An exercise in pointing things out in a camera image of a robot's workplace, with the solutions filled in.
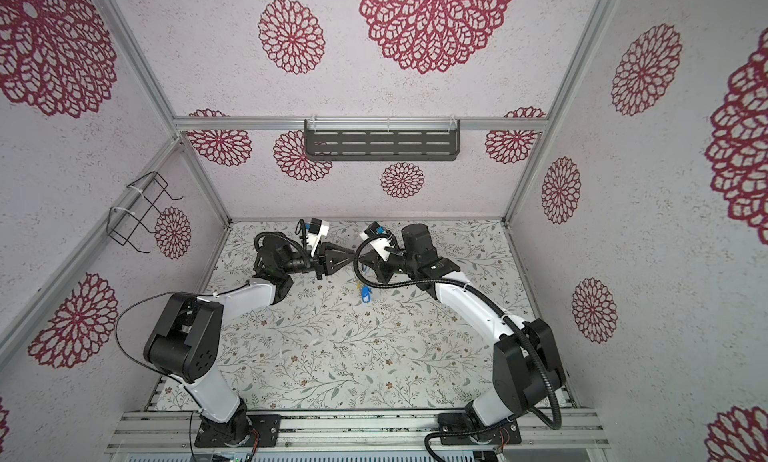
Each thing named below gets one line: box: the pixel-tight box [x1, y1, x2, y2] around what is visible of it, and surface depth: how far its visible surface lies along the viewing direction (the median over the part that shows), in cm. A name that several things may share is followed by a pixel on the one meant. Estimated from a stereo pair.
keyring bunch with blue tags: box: [361, 285, 372, 303], surface depth 88 cm
